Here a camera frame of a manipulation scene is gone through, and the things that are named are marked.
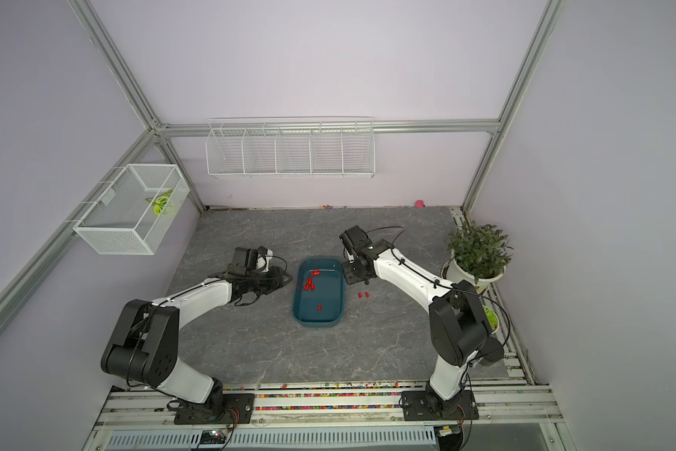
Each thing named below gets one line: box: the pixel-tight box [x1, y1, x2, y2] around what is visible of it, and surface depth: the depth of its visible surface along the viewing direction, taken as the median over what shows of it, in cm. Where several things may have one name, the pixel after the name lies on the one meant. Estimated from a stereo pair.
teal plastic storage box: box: [292, 257, 345, 328], surface depth 96 cm
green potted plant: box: [447, 219, 514, 284], surface depth 86 cm
